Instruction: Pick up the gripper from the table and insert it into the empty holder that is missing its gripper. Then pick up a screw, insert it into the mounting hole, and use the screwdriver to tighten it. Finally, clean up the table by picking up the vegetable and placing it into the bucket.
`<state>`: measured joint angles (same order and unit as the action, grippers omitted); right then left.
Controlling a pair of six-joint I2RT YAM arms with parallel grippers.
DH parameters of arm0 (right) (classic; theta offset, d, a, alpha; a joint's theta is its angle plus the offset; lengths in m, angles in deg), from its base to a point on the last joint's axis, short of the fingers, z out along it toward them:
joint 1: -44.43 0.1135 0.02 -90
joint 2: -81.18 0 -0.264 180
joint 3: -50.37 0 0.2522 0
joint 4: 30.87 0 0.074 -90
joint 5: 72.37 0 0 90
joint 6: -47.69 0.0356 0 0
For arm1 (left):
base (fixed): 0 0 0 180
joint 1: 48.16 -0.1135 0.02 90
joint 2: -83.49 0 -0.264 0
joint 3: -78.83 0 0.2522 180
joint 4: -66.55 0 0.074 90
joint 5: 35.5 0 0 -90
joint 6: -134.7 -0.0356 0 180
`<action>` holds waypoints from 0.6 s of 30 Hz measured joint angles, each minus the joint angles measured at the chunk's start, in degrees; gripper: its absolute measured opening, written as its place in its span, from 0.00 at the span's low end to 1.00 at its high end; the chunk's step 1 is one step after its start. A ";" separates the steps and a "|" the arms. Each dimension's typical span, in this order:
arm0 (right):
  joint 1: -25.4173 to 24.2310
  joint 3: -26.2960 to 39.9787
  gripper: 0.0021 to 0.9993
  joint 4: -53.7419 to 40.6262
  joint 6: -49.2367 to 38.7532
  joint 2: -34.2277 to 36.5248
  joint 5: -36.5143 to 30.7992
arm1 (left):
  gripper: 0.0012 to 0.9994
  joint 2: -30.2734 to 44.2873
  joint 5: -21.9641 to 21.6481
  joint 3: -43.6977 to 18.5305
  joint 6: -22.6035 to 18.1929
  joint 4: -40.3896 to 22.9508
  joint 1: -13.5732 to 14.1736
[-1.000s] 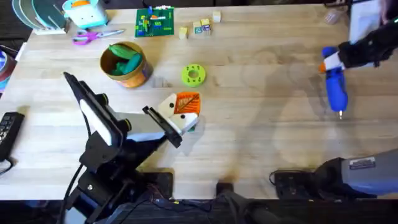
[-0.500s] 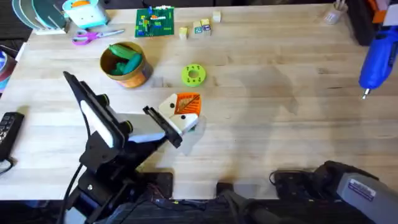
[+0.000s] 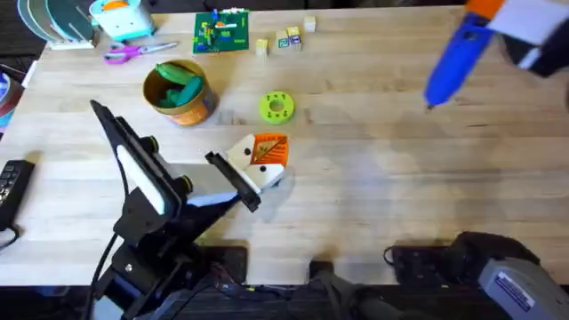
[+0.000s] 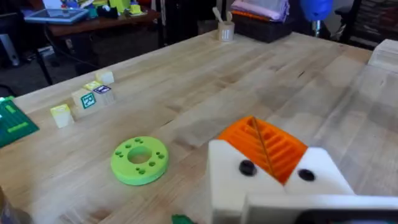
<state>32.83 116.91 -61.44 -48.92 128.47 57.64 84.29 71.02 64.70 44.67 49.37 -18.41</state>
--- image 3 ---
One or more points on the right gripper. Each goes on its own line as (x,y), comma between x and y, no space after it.
(555,58)

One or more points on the blue electric screwdriver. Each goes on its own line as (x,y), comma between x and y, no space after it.
(458,58)

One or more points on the black keypad box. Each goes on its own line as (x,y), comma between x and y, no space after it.
(13,186)

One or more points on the wooden cube green print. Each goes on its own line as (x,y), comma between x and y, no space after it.
(282,40)

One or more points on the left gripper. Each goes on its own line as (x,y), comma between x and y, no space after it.
(209,180)

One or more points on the teal white box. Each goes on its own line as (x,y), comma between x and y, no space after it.
(122,20)

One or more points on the green disc with holes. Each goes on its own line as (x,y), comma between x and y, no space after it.
(276,116)

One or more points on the green board with blocks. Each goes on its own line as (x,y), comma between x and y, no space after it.
(220,33)

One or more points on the tub with green toys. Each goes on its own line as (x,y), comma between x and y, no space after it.
(186,106)

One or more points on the plain wooden cube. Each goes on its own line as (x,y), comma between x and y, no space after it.
(262,46)
(310,24)

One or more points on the white peg rack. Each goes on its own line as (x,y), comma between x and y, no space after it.
(75,43)

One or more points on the wooden cube blue print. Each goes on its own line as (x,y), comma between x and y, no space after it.
(294,37)

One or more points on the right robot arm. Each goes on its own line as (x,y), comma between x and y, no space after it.
(498,271)

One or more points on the pale grey plate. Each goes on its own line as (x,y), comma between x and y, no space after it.
(35,18)

